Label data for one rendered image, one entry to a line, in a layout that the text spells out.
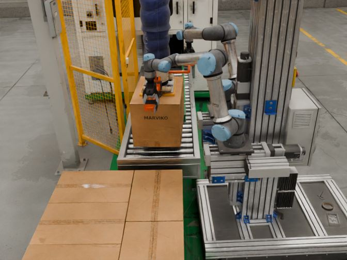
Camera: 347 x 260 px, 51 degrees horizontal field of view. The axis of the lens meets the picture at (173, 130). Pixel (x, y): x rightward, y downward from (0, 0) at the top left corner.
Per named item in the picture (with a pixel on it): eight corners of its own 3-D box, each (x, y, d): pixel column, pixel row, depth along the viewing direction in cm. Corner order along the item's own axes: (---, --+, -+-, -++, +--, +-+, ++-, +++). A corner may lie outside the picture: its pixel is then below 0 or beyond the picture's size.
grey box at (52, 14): (57, 31, 337) (51, -3, 322) (63, 31, 337) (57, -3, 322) (50, 37, 320) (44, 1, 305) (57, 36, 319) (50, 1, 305)
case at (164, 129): (143, 114, 358) (140, 76, 338) (184, 114, 355) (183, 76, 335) (133, 146, 306) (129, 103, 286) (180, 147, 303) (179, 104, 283)
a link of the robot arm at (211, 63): (240, 133, 227) (224, 47, 209) (229, 144, 217) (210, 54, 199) (224, 132, 235) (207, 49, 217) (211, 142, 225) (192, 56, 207)
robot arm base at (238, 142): (243, 136, 248) (244, 123, 243) (248, 148, 235) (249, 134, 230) (221, 136, 247) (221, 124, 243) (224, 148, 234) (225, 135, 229)
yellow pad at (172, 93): (165, 80, 327) (164, 75, 324) (176, 80, 326) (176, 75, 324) (162, 96, 297) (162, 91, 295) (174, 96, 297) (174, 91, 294)
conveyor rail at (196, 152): (187, 77, 515) (187, 64, 506) (191, 77, 515) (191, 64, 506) (194, 176, 315) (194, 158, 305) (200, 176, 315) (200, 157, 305)
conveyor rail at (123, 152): (142, 78, 517) (141, 65, 508) (145, 78, 517) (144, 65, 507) (119, 177, 316) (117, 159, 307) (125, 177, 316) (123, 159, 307)
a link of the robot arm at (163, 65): (174, 58, 235) (161, 55, 241) (163, 63, 228) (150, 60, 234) (174, 69, 239) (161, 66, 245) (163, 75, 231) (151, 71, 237)
